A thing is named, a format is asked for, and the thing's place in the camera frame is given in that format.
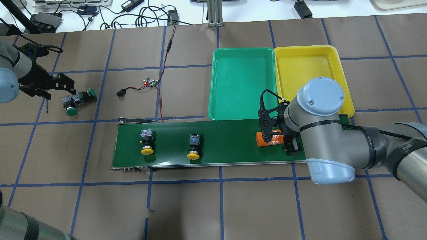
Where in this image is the aluminium frame post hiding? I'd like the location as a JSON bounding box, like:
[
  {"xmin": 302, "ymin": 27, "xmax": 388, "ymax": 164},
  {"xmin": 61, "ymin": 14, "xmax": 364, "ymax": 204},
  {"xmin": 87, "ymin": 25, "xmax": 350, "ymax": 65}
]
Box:
[{"xmin": 207, "ymin": 0, "xmax": 224, "ymax": 27}]

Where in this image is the orange cylinder with white text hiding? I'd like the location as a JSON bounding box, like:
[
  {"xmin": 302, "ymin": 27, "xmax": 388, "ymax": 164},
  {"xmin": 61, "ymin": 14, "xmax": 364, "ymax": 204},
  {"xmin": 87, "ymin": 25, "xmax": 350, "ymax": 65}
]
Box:
[{"xmin": 255, "ymin": 132, "xmax": 284, "ymax": 147}]

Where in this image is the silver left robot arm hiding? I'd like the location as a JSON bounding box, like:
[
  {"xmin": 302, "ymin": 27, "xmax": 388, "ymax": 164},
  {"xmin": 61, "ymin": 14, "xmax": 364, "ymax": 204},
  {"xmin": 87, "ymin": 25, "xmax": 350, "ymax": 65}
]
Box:
[{"xmin": 0, "ymin": 39, "xmax": 77, "ymax": 103}]

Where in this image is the black power brick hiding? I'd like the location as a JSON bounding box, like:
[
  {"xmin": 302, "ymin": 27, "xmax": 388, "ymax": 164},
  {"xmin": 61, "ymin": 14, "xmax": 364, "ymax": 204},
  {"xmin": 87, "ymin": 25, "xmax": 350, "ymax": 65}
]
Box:
[{"xmin": 121, "ymin": 0, "xmax": 145, "ymax": 13}]

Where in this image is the small motor controller board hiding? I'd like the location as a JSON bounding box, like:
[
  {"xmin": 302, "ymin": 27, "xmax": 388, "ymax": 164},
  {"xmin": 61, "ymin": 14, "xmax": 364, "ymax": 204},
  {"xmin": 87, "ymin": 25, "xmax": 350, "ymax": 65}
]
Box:
[{"xmin": 143, "ymin": 78, "xmax": 159, "ymax": 88}]

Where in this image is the green push button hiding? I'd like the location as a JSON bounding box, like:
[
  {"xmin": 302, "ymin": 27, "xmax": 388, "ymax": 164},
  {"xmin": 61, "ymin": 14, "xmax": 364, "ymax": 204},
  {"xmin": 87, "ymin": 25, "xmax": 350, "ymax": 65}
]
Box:
[
  {"xmin": 73, "ymin": 88, "xmax": 97, "ymax": 105},
  {"xmin": 61, "ymin": 96, "xmax": 78, "ymax": 116}
]

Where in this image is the green conveyor belt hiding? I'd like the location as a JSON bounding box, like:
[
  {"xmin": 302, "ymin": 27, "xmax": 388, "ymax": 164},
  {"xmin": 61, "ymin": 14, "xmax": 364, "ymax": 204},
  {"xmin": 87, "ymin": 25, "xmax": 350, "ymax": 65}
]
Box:
[{"xmin": 111, "ymin": 119, "xmax": 306, "ymax": 170}]

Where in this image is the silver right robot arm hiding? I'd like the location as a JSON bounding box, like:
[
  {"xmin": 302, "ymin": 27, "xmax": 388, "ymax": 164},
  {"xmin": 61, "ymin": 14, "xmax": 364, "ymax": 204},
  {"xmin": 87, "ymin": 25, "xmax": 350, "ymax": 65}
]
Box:
[{"xmin": 258, "ymin": 77, "xmax": 427, "ymax": 201}]

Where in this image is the green plastic tray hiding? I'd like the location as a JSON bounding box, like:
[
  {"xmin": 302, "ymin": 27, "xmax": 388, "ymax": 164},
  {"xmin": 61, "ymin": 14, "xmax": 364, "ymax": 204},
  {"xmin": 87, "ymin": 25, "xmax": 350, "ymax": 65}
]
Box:
[{"xmin": 208, "ymin": 47, "xmax": 277, "ymax": 120}]

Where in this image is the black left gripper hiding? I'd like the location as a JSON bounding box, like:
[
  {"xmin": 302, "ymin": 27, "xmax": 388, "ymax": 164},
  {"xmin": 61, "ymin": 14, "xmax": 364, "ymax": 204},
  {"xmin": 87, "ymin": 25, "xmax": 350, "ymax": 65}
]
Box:
[{"xmin": 18, "ymin": 63, "xmax": 77, "ymax": 100}]

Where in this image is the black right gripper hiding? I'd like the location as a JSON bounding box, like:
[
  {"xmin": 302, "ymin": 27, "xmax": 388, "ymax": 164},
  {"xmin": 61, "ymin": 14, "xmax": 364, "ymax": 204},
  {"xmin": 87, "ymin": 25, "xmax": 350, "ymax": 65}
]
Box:
[{"xmin": 258, "ymin": 102, "xmax": 302, "ymax": 156}]

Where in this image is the yellow plastic tray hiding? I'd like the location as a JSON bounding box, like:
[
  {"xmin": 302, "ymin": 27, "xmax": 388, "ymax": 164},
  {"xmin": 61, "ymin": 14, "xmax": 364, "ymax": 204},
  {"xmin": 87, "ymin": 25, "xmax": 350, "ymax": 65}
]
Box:
[{"xmin": 274, "ymin": 45, "xmax": 355, "ymax": 118}]

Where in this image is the black power adapter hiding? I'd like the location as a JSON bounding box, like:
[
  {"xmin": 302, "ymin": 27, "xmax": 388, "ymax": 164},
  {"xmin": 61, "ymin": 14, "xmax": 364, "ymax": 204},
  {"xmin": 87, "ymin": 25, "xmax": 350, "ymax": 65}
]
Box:
[{"xmin": 167, "ymin": 10, "xmax": 179, "ymax": 26}]

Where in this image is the black camera stand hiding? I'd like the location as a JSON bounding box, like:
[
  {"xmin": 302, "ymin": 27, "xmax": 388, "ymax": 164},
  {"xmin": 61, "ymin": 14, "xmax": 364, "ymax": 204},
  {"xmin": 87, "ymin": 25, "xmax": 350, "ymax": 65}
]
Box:
[{"xmin": 1, "ymin": 0, "xmax": 62, "ymax": 34}]

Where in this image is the yellow push button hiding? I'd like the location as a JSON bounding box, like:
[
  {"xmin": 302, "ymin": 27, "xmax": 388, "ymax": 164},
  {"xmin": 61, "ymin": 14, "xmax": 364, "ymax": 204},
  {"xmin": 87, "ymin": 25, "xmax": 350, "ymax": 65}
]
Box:
[
  {"xmin": 187, "ymin": 134, "xmax": 201, "ymax": 160},
  {"xmin": 140, "ymin": 129, "xmax": 154, "ymax": 155}
]

